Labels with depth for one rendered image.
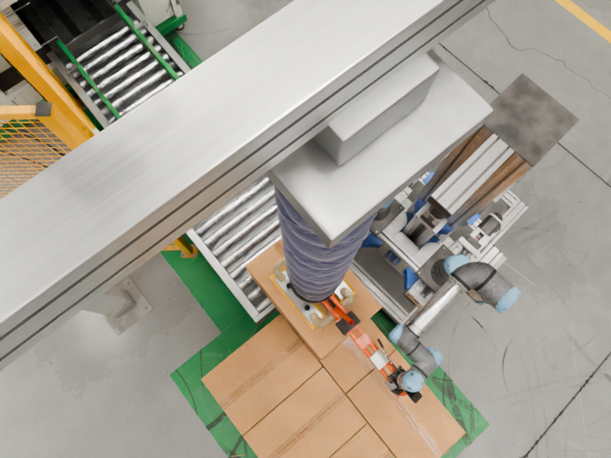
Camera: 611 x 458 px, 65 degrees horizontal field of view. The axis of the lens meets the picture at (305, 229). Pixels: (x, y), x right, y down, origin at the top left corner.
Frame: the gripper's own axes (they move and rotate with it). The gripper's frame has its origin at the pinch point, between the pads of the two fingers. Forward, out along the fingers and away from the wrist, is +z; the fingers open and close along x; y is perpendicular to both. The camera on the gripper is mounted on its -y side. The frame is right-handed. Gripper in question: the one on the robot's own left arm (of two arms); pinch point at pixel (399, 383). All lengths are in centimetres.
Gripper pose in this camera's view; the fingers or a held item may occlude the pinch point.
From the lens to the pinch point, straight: 231.0
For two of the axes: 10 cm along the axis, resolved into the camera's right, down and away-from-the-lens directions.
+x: -7.7, 6.1, -1.9
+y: -6.4, -7.4, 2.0
